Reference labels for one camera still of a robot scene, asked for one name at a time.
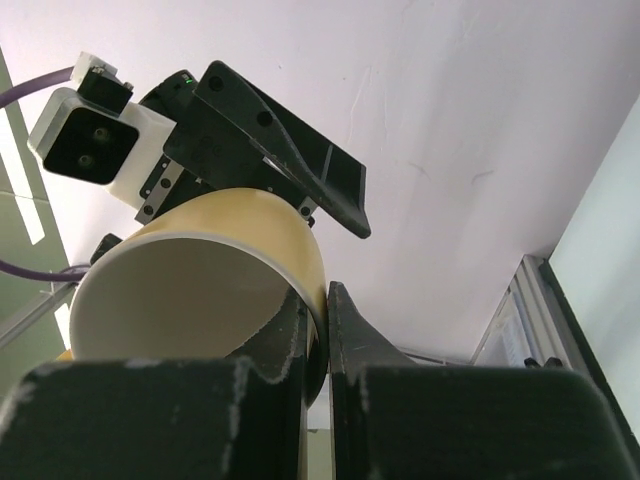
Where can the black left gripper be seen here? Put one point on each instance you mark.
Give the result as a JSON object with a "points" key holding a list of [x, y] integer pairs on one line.
{"points": [[205, 153]]}

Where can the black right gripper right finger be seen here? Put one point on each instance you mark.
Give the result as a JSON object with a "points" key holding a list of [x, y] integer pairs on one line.
{"points": [[393, 418]]}

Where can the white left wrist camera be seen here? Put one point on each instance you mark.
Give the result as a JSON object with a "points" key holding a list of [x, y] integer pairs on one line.
{"points": [[93, 132]]}

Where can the yellow mug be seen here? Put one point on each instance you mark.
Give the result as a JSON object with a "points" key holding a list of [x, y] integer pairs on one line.
{"points": [[200, 280]]}

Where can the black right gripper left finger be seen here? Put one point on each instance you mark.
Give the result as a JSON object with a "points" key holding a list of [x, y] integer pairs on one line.
{"points": [[241, 417]]}

